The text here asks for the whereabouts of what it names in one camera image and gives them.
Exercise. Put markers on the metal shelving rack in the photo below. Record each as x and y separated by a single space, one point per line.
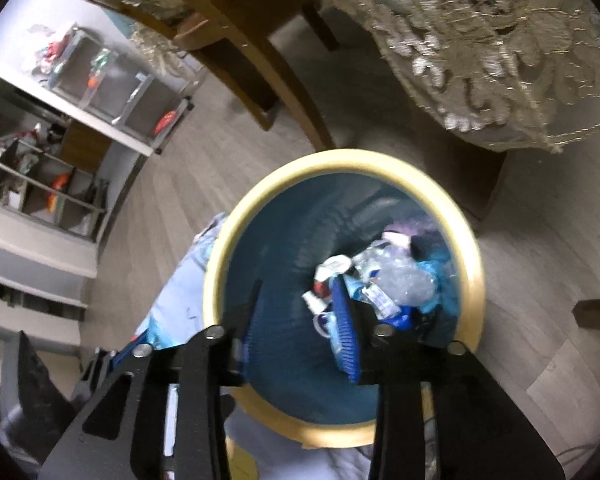
45 195

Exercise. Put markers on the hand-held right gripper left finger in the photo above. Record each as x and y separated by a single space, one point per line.
250 340

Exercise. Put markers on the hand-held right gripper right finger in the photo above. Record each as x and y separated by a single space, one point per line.
345 330

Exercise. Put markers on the blue cloth with red shapes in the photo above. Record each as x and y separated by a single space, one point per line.
180 295

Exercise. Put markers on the purple packet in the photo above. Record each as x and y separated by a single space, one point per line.
324 322

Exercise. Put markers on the clear plastic wrapper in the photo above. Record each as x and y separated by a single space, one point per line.
405 280

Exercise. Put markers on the red and white snack packet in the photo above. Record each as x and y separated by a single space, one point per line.
332 266

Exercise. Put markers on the wooden slat-back chair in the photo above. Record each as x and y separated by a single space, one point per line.
260 60

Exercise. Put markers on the lilac wrapper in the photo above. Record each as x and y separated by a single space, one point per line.
410 232

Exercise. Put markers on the blue wrapper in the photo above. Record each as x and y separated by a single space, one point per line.
442 275

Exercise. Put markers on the blue bin with yellow rim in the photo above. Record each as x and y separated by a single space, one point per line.
280 240

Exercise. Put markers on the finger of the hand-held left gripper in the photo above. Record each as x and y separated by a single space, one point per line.
97 370

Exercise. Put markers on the grey tiered storage rack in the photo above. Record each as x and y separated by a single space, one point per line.
115 95

